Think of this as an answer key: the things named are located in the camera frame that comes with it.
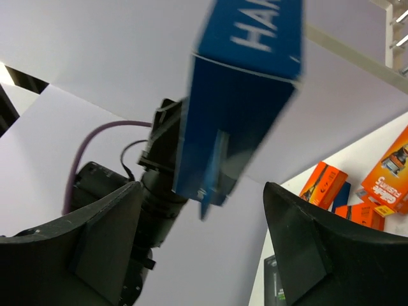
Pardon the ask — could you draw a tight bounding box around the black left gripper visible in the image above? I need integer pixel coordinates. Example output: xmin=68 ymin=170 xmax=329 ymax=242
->
xmin=138 ymin=98 xmax=187 ymax=177

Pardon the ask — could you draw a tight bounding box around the orange Gillette razor box right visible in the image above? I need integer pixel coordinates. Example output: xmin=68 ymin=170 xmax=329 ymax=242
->
xmin=335 ymin=203 xmax=385 ymax=231

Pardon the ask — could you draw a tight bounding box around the orange Gillette razor box middle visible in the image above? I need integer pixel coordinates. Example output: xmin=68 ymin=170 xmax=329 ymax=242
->
xmin=299 ymin=161 xmax=348 ymax=210

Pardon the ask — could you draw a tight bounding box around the blue razor box under orange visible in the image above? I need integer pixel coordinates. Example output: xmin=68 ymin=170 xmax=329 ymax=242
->
xmin=331 ymin=182 xmax=351 ymax=213

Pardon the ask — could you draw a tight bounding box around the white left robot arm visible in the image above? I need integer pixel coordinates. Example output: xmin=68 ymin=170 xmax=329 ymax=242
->
xmin=69 ymin=99 xmax=187 ymax=305

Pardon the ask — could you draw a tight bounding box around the orange gillette razor box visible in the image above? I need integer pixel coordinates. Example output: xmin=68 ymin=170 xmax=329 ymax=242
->
xmin=299 ymin=161 xmax=348 ymax=210
xmin=358 ymin=129 xmax=407 ymax=217
xmin=335 ymin=203 xmax=385 ymax=231

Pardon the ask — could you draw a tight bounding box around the orange Gillette razor box left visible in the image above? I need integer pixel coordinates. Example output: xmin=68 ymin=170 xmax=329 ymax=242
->
xmin=358 ymin=129 xmax=407 ymax=217

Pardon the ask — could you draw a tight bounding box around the cream metal wire shelf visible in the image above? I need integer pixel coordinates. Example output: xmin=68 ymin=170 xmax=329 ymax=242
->
xmin=304 ymin=1 xmax=407 ymax=93

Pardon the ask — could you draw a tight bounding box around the blue white Harry's razor box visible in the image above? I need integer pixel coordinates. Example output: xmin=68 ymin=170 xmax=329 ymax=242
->
xmin=173 ymin=0 xmax=304 ymax=219

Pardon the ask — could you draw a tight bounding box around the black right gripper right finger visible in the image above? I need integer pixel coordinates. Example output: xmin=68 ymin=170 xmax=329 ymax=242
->
xmin=263 ymin=182 xmax=407 ymax=305

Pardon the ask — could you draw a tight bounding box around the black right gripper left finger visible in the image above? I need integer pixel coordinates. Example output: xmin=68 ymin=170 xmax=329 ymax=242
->
xmin=1 ymin=182 xmax=142 ymax=305

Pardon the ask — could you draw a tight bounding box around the black green razor box left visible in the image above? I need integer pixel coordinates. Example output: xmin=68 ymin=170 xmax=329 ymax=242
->
xmin=263 ymin=255 xmax=287 ymax=306

